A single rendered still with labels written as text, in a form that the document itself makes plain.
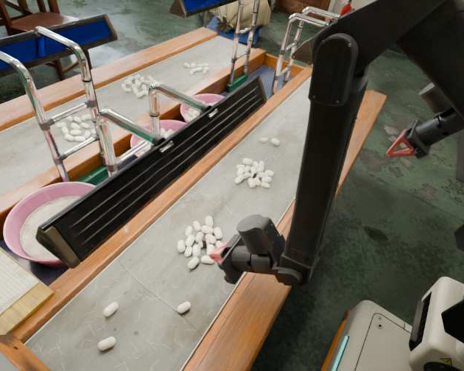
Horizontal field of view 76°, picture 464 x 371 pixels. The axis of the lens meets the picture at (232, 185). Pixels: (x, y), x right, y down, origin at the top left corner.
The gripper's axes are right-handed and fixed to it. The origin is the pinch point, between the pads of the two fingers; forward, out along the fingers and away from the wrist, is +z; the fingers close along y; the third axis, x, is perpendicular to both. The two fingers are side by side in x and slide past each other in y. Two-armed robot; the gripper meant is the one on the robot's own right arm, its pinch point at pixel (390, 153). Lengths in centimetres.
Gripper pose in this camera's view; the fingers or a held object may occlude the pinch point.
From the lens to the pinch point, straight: 93.2
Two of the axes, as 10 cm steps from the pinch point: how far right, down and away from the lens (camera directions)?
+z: -4.9, 3.9, 7.8
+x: 6.6, 7.5, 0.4
